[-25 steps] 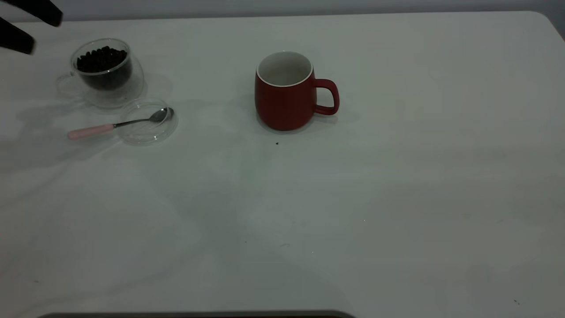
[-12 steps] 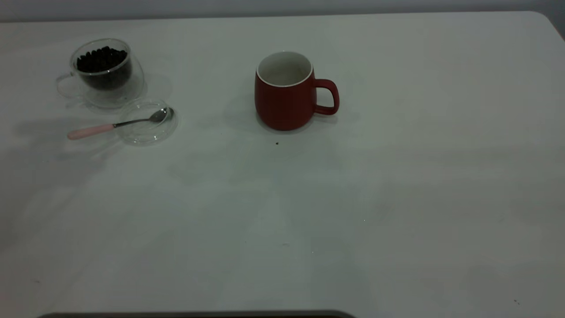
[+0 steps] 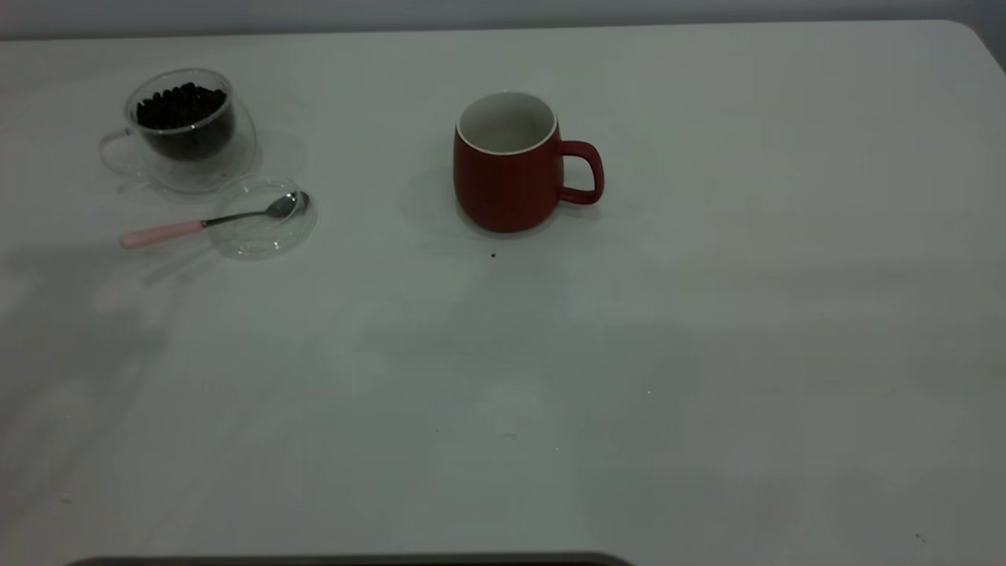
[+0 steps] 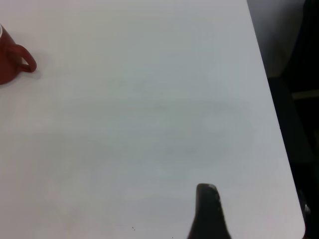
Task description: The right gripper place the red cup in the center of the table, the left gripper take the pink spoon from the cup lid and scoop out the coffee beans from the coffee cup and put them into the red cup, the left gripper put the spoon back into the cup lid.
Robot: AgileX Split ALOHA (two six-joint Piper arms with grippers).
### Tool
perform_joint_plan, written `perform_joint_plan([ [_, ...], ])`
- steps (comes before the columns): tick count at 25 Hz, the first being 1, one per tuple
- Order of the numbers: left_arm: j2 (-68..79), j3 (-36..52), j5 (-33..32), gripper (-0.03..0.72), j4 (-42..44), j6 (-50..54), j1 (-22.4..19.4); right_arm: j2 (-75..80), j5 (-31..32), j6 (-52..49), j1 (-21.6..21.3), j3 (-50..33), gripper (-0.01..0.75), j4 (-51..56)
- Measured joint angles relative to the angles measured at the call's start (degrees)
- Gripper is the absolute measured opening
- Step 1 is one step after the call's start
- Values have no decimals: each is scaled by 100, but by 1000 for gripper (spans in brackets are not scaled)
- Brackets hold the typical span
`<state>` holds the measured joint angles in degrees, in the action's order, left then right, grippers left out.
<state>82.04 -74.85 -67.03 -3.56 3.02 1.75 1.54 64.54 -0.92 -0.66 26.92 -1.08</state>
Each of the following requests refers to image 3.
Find red ceramic mug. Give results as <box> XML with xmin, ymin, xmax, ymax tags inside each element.
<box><xmin>453</xmin><ymin>91</ymin><xmax>605</xmax><ymax>233</ymax></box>

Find pink-handled metal spoon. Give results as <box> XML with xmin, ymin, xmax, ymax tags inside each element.
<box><xmin>120</xmin><ymin>191</ymin><xmax>310</xmax><ymax>250</ymax></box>

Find dark coffee beans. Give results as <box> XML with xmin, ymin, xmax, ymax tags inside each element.
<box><xmin>136</xmin><ymin>83</ymin><xmax>237</xmax><ymax>161</ymax></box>

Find small clear glass dish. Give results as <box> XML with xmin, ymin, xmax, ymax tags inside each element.
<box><xmin>210</xmin><ymin>176</ymin><xmax>319</xmax><ymax>261</ymax></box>

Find clear double-wall glass cup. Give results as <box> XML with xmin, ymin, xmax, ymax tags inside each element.
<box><xmin>99</xmin><ymin>67</ymin><xmax>259</xmax><ymax>194</ymax></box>

